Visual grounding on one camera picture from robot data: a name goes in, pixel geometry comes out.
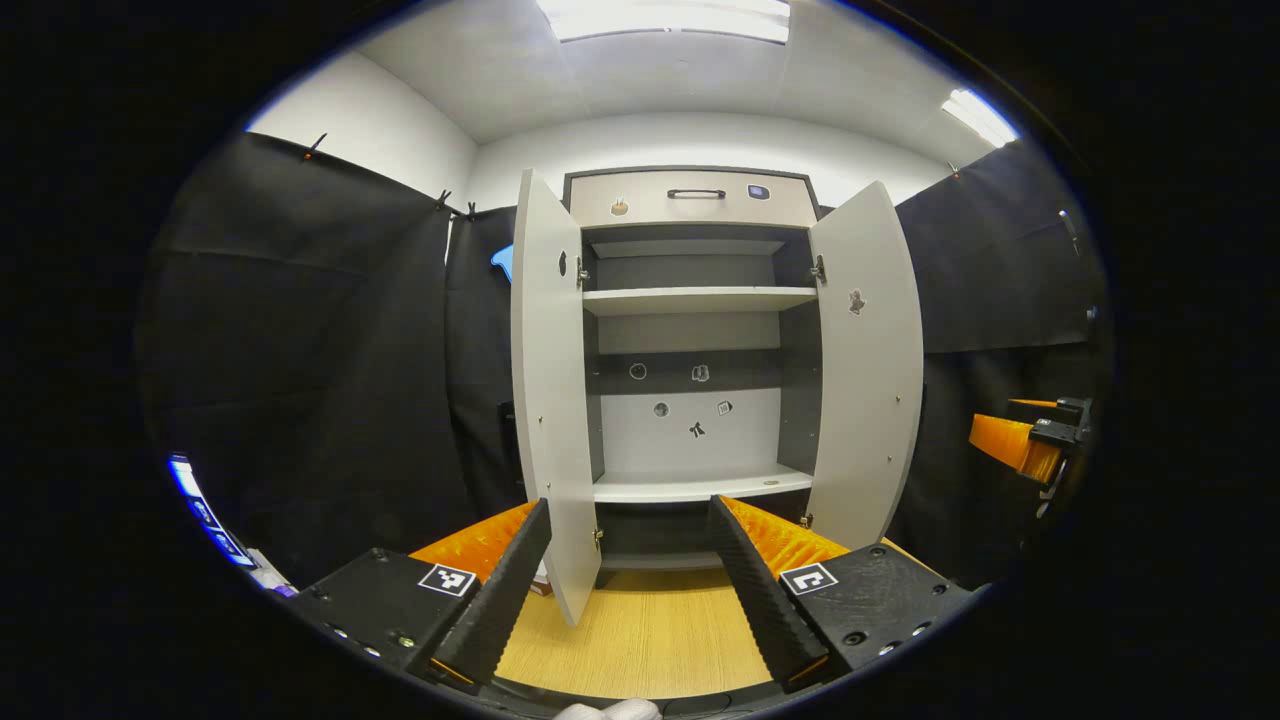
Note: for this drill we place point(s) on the grey double-door shoe cabinet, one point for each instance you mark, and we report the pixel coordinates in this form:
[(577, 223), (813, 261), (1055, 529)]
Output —
[(690, 440)]

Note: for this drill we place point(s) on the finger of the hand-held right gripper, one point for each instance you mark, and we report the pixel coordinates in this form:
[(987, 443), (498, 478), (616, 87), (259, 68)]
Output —
[(1035, 403), (1010, 445)]

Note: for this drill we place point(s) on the lit screen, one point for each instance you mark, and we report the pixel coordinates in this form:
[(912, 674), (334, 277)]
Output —
[(210, 515)]

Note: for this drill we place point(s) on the small ceiling light panel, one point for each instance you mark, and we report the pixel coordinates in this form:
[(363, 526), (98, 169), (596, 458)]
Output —
[(980, 118)]

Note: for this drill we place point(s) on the large ceiling light panel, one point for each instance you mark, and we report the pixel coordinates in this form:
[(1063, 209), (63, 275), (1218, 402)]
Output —
[(665, 18)]

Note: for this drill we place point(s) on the grey cabinet drawer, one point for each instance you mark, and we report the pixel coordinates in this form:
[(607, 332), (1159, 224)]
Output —
[(640, 210)]

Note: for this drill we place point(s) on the white purple object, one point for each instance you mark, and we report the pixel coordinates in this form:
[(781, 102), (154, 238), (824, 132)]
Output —
[(270, 577)]

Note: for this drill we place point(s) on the grey shoe cabinet door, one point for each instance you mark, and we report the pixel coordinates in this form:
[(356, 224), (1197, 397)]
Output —
[(550, 400), (865, 400)]

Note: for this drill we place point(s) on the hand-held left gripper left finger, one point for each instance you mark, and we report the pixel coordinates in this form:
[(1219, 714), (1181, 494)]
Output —
[(510, 580)]

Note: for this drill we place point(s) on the black backdrop cloth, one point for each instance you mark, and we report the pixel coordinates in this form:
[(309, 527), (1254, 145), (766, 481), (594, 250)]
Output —
[(320, 350)]

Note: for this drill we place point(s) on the white cabinet shelf board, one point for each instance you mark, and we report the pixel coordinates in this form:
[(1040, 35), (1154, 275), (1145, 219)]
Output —
[(700, 300), (690, 488)]

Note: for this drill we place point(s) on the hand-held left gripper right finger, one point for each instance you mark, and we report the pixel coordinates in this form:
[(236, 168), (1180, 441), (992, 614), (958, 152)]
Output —
[(760, 590)]

